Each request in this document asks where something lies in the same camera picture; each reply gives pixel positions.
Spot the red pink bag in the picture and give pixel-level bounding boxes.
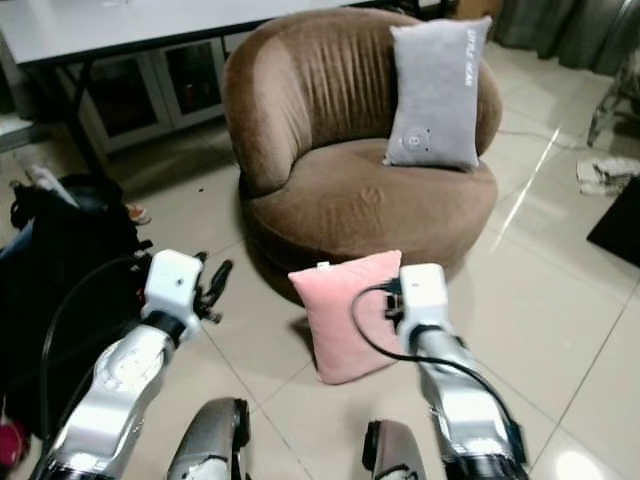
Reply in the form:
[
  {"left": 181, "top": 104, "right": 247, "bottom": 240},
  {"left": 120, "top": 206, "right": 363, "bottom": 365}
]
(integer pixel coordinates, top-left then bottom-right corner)
[{"left": 0, "top": 420, "right": 31, "bottom": 471}]

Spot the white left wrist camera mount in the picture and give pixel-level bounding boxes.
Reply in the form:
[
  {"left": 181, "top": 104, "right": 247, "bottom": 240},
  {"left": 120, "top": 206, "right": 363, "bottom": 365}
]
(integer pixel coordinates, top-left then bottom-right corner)
[{"left": 143, "top": 250, "right": 204, "bottom": 321}]

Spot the white item on bag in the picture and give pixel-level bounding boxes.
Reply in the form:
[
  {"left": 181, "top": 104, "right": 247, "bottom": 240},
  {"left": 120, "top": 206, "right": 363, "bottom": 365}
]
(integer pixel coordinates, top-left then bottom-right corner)
[{"left": 25, "top": 165, "right": 79, "bottom": 206}]

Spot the crumpled white paper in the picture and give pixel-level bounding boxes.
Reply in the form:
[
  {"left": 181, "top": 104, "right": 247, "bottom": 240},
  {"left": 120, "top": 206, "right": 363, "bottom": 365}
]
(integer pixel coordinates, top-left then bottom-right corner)
[{"left": 575, "top": 155, "right": 640, "bottom": 196}]

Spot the black bag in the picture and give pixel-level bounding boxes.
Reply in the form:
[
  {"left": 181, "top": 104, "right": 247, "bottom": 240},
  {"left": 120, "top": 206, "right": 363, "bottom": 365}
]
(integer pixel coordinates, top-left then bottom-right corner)
[{"left": 0, "top": 175, "right": 153, "bottom": 441}]

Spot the robot right leg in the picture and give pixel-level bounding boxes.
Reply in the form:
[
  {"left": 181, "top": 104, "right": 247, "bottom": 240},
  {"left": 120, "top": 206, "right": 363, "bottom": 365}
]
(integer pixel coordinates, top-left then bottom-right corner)
[{"left": 363, "top": 420, "right": 431, "bottom": 480}]

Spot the brown round sofa chair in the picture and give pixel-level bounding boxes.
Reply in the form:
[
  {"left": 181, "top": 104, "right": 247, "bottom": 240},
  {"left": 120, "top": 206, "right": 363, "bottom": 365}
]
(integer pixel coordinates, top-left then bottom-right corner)
[{"left": 222, "top": 8, "right": 504, "bottom": 303}]

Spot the pink pillow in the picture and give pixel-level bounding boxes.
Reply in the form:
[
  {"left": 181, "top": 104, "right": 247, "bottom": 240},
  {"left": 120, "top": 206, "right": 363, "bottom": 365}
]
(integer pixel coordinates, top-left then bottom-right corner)
[{"left": 288, "top": 250, "right": 406, "bottom": 386}]

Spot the black floor mat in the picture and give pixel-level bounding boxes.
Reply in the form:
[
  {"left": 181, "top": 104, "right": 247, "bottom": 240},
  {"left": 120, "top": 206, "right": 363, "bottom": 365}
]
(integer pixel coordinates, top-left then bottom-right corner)
[{"left": 587, "top": 175, "right": 640, "bottom": 269}]

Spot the white cabinet with glass doors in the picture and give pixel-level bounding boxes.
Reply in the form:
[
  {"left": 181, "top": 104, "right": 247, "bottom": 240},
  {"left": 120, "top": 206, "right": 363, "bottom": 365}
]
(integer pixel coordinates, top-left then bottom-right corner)
[{"left": 75, "top": 40, "right": 246, "bottom": 151}]

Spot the metal chair frame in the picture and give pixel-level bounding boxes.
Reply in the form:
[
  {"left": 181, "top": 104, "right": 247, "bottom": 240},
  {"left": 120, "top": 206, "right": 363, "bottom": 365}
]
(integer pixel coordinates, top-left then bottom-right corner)
[{"left": 588, "top": 75, "right": 640, "bottom": 146}]

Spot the brown cardboard box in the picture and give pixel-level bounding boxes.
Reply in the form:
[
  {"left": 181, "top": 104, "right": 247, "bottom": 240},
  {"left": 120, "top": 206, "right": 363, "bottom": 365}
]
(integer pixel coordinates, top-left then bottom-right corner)
[{"left": 455, "top": 0, "right": 498, "bottom": 19}]

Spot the grey pillow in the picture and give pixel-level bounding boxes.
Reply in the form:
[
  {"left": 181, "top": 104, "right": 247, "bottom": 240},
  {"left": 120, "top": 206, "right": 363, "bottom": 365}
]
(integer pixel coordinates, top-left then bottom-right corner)
[{"left": 383, "top": 15, "right": 494, "bottom": 173}]

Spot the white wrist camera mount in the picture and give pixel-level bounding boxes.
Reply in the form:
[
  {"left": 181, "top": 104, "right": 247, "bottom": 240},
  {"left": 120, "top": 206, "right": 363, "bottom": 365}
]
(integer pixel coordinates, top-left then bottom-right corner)
[
  {"left": 398, "top": 263, "right": 449, "bottom": 331},
  {"left": 143, "top": 250, "right": 204, "bottom": 321}
]

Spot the grey curtain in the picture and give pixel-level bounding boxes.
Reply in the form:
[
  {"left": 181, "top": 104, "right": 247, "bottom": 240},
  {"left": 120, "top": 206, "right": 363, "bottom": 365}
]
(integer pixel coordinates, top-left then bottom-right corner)
[{"left": 495, "top": 0, "right": 640, "bottom": 76}]

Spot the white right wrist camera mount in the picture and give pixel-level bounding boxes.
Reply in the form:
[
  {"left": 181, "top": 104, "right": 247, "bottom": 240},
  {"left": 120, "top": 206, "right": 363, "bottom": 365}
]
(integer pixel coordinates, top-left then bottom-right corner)
[{"left": 398, "top": 263, "right": 449, "bottom": 331}]

